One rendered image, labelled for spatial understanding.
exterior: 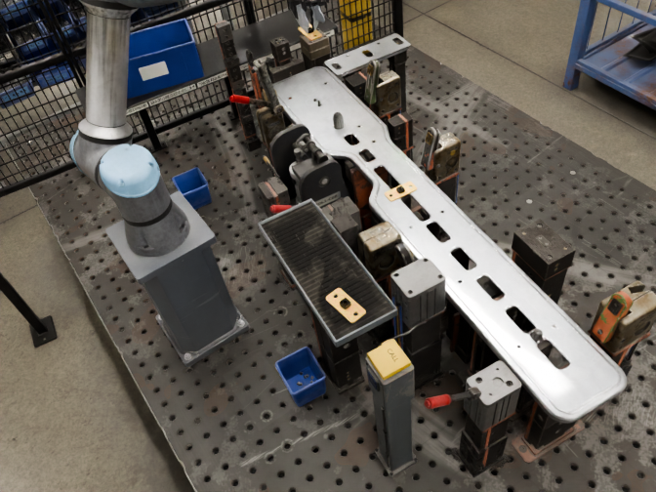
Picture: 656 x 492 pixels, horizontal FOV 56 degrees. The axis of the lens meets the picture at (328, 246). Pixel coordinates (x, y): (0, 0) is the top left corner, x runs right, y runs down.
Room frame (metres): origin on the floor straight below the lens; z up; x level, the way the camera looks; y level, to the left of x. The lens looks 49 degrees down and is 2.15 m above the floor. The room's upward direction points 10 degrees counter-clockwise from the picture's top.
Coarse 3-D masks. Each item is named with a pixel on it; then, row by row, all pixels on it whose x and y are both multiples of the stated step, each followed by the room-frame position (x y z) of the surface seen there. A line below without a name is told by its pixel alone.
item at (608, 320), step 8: (616, 296) 0.66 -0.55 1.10; (624, 296) 0.65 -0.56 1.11; (608, 304) 0.66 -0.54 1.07; (616, 304) 0.65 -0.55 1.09; (624, 304) 0.64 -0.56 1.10; (632, 304) 0.64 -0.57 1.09; (608, 312) 0.65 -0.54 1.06; (616, 312) 0.64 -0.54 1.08; (624, 312) 0.63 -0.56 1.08; (600, 320) 0.66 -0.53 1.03; (608, 320) 0.64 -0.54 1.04; (616, 320) 0.63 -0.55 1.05; (600, 328) 0.65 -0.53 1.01; (608, 328) 0.63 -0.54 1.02; (600, 336) 0.64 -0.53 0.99; (608, 336) 0.63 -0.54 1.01
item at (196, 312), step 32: (192, 224) 1.07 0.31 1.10; (128, 256) 1.00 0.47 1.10; (160, 256) 0.98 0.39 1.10; (192, 256) 0.99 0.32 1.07; (160, 288) 0.95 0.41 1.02; (192, 288) 0.98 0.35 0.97; (224, 288) 1.03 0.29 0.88; (160, 320) 1.08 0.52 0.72; (192, 320) 0.96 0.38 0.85; (224, 320) 1.00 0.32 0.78; (192, 352) 0.95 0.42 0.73
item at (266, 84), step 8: (256, 64) 1.53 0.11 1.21; (264, 64) 1.52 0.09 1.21; (272, 64) 1.53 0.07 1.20; (256, 72) 1.52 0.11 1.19; (264, 72) 1.52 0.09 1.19; (264, 80) 1.51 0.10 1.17; (264, 88) 1.54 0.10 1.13; (272, 88) 1.52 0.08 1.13; (272, 96) 1.52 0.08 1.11; (272, 104) 1.52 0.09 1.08
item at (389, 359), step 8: (384, 344) 0.61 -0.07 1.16; (392, 344) 0.60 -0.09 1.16; (368, 352) 0.59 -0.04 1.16; (376, 352) 0.59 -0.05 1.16; (384, 352) 0.59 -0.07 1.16; (392, 352) 0.58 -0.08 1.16; (400, 352) 0.58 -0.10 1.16; (376, 360) 0.57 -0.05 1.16; (384, 360) 0.57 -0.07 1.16; (392, 360) 0.57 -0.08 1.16; (400, 360) 0.57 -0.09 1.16; (408, 360) 0.56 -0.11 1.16; (376, 368) 0.56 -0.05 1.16; (384, 368) 0.56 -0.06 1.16; (392, 368) 0.55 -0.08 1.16; (400, 368) 0.55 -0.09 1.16; (384, 376) 0.54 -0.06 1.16
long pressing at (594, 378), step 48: (288, 96) 1.66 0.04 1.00; (336, 96) 1.62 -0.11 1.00; (336, 144) 1.39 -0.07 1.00; (384, 144) 1.35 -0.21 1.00; (384, 192) 1.16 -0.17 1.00; (432, 192) 1.13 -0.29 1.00; (432, 240) 0.97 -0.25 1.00; (480, 240) 0.94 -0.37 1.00; (480, 288) 0.80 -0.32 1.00; (528, 288) 0.78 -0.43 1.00; (480, 336) 0.69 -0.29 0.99; (528, 336) 0.66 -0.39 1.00; (576, 336) 0.64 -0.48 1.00; (528, 384) 0.55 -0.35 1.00; (576, 384) 0.54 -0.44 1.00; (624, 384) 0.52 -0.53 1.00
